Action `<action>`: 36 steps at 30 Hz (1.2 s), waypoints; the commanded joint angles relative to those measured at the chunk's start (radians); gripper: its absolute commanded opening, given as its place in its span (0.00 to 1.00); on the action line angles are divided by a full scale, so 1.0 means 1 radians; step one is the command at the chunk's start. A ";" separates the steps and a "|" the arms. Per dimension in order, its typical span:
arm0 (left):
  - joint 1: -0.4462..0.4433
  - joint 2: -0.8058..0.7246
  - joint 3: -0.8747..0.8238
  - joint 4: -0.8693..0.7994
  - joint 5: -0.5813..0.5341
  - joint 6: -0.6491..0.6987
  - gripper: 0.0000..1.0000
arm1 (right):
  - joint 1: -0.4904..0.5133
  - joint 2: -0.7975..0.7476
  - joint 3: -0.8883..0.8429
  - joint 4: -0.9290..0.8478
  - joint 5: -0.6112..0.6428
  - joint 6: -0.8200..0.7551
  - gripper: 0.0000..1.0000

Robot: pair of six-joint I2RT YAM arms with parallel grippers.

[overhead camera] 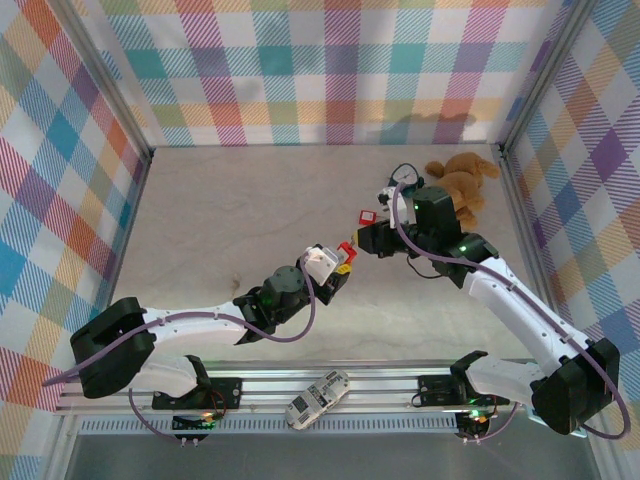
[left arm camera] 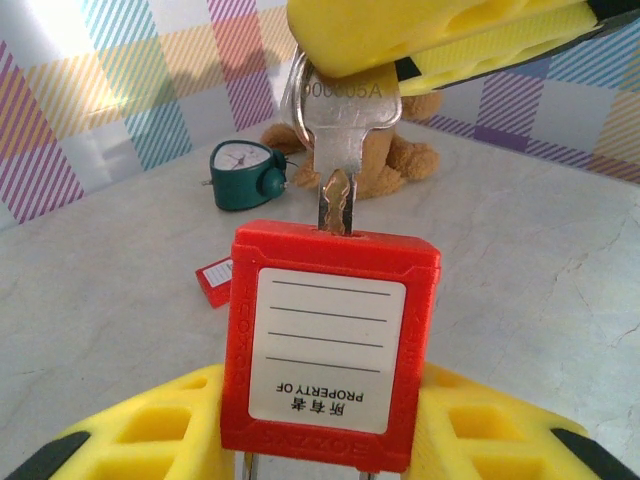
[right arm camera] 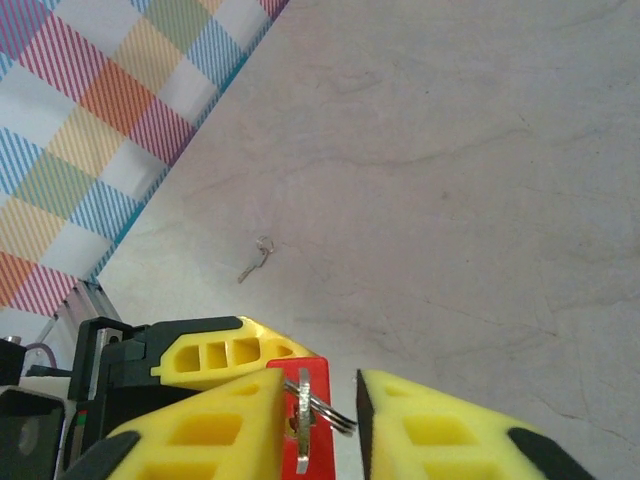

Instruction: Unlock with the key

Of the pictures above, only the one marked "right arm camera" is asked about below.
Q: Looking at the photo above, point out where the small silver key with ring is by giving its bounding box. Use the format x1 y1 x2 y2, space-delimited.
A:
238 234 276 285
283 367 359 475

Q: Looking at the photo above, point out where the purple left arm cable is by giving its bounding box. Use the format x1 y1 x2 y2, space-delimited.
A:
23 341 57 369

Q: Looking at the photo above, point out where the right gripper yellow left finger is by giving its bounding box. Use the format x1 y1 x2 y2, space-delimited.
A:
59 368 287 480

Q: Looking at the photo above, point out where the red padlock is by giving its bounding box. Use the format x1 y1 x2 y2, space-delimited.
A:
266 355 335 480

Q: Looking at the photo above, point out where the aluminium mounting rail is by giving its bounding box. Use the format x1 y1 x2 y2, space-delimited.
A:
47 278 124 351

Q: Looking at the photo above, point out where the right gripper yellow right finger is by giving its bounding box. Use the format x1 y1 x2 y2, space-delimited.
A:
354 368 599 480

